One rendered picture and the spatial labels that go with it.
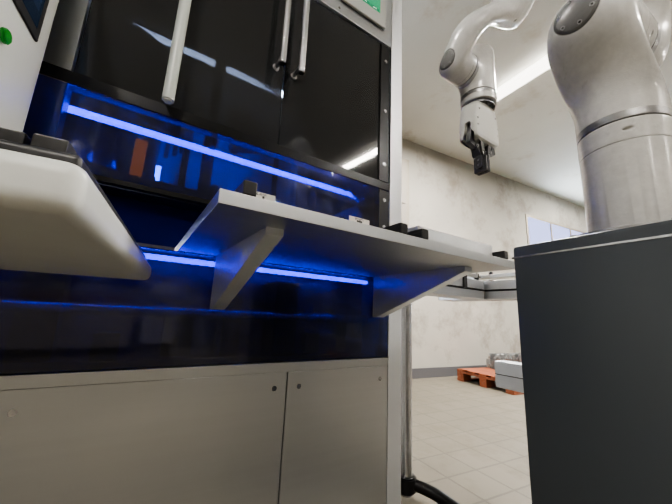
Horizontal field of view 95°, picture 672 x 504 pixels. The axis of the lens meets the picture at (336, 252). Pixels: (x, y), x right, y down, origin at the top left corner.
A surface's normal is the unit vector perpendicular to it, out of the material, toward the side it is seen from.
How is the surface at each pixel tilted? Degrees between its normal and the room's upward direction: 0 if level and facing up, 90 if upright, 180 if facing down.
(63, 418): 90
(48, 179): 90
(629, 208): 90
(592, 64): 125
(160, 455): 90
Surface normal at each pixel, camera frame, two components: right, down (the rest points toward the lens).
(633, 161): -0.65, -0.18
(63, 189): 0.61, -0.13
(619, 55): -0.53, 0.43
